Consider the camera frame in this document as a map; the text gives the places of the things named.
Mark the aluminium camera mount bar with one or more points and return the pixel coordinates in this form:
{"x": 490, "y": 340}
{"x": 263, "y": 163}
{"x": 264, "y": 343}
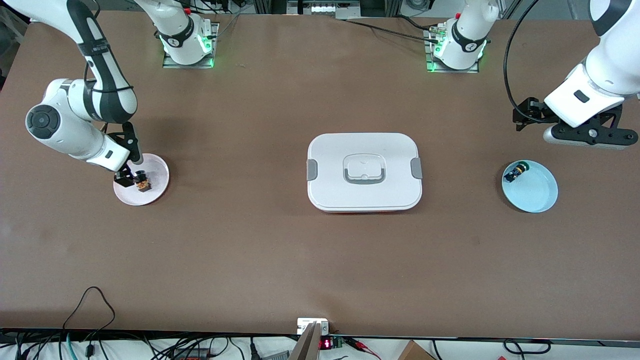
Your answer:
{"x": 307, "y": 342}

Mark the light blue round plate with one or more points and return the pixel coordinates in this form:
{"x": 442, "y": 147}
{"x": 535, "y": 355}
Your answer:
{"x": 535, "y": 192}

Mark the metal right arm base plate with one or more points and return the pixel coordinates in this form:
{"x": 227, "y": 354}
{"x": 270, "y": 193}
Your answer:
{"x": 212, "y": 45}

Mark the orange push-button switch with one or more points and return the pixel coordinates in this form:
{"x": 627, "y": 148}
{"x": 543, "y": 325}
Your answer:
{"x": 144, "y": 184}

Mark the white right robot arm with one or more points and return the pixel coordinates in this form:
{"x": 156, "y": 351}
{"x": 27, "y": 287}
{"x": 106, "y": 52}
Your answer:
{"x": 55, "y": 125}

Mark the red clip lead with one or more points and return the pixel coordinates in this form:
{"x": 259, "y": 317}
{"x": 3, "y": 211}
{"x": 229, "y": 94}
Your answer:
{"x": 365, "y": 347}

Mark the pink round plate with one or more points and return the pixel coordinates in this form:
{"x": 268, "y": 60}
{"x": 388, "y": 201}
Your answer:
{"x": 150, "y": 197}

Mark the white lidded box grey latches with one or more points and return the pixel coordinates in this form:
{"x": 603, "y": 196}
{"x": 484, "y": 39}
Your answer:
{"x": 365, "y": 190}

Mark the red digit display board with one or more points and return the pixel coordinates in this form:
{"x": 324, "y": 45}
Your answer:
{"x": 327, "y": 343}

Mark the aluminium frame with white light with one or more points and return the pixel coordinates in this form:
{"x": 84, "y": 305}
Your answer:
{"x": 324, "y": 7}

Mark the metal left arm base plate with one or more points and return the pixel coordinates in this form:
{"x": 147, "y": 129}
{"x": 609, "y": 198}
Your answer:
{"x": 428, "y": 55}

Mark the brown cardboard box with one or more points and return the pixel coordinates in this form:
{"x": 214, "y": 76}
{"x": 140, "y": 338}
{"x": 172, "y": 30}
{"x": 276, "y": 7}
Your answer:
{"x": 415, "y": 351}

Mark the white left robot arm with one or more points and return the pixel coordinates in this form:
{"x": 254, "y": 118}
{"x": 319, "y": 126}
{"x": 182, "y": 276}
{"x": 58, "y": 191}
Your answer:
{"x": 610, "y": 60}

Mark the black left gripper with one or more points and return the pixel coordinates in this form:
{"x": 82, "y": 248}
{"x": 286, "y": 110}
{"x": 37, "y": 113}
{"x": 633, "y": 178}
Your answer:
{"x": 531, "y": 111}

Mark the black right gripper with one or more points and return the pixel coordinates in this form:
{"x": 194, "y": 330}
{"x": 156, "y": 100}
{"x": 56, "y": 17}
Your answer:
{"x": 125, "y": 176}

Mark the small blue yellow part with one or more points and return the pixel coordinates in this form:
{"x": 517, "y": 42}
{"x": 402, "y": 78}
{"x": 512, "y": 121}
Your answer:
{"x": 516, "y": 172}

